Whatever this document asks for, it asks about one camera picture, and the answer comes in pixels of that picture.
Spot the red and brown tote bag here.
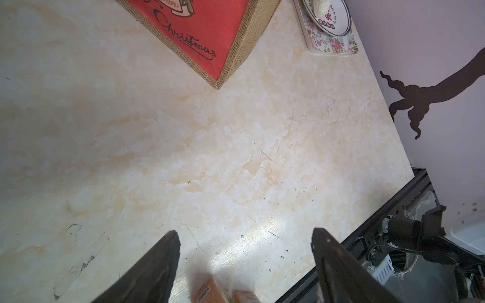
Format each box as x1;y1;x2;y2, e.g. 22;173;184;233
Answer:
118;0;280;89

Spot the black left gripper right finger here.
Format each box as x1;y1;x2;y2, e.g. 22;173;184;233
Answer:
311;228;399;302

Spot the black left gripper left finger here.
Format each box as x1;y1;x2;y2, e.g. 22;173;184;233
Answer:
94;231;181;302

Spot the black cap jar rear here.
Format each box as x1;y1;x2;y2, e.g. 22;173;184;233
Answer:
192;276;232;303

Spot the floral plate with radish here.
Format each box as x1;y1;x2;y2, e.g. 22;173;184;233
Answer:
294;0;359;56

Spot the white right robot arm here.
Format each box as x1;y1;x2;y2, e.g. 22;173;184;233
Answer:
311;198;484;302

